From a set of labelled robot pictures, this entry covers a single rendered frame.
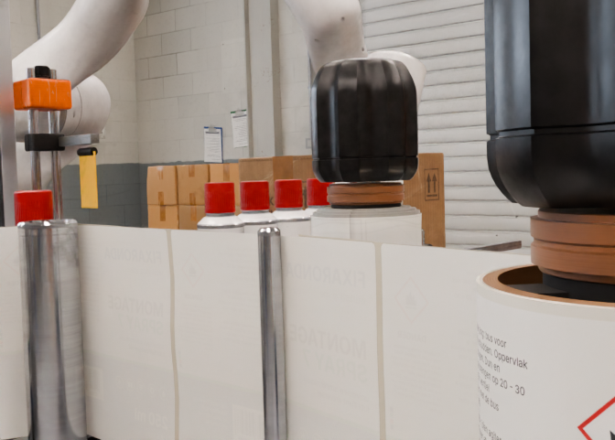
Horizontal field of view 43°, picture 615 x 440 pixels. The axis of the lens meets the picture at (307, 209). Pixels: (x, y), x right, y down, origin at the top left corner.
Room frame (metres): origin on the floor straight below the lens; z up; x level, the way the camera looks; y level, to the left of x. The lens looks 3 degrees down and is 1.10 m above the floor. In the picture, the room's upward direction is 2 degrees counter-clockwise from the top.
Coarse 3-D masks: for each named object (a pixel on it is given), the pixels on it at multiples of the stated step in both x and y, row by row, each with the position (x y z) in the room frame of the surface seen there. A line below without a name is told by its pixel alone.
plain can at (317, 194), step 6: (312, 180) 0.94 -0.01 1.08; (312, 186) 0.94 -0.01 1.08; (318, 186) 0.94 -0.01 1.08; (324, 186) 0.94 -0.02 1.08; (312, 192) 0.94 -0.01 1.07; (318, 192) 0.94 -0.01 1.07; (324, 192) 0.94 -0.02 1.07; (312, 198) 0.94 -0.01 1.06; (318, 198) 0.94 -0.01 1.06; (324, 198) 0.94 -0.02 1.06; (312, 204) 0.94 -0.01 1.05; (318, 204) 0.94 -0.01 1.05; (324, 204) 0.94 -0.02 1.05; (306, 210) 0.95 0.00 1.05; (312, 210) 0.94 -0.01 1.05
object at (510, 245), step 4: (516, 240) 1.35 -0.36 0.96; (488, 244) 1.28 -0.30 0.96; (492, 244) 1.28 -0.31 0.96; (496, 244) 1.29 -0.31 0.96; (500, 244) 1.29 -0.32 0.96; (504, 244) 1.30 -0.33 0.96; (508, 244) 1.31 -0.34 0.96; (512, 244) 1.32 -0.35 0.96; (516, 244) 1.33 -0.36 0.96; (520, 244) 1.34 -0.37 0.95; (464, 248) 1.24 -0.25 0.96; (468, 248) 1.24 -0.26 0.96; (472, 248) 1.24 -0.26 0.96; (476, 248) 1.24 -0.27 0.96; (480, 248) 1.25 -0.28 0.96; (484, 248) 1.26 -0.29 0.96; (488, 248) 1.27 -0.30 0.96; (492, 248) 1.28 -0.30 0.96; (496, 248) 1.29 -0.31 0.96; (500, 248) 1.29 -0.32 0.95; (504, 248) 1.30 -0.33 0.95; (508, 248) 1.31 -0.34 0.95; (512, 248) 1.32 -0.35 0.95; (516, 248) 1.33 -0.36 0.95; (520, 248) 1.34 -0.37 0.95
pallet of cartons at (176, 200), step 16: (160, 176) 4.90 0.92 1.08; (176, 176) 4.83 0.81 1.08; (192, 176) 4.74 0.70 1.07; (208, 176) 4.67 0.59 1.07; (224, 176) 4.58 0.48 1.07; (160, 192) 4.90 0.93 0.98; (176, 192) 4.83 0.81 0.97; (192, 192) 4.74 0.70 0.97; (160, 208) 4.92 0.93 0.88; (176, 208) 4.84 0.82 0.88; (192, 208) 4.74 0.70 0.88; (160, 224) 4.92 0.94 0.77; (176, 224) 4.84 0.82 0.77; (192, 224) 4.75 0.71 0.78
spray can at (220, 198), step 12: (204, 192) 0.84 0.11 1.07; (216, 192) 0.83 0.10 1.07; (228, 192) 0.84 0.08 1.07; (216, 204) 0.83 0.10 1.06; (228, 204) 0.84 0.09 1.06; (216, 216) 0.83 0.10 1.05; (228, 216) 0.84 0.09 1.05; (204, 228) 0.83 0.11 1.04; (216, 228) 0.82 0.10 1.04; (228, 228) 0.83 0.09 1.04; (240, 228) 0.84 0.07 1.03
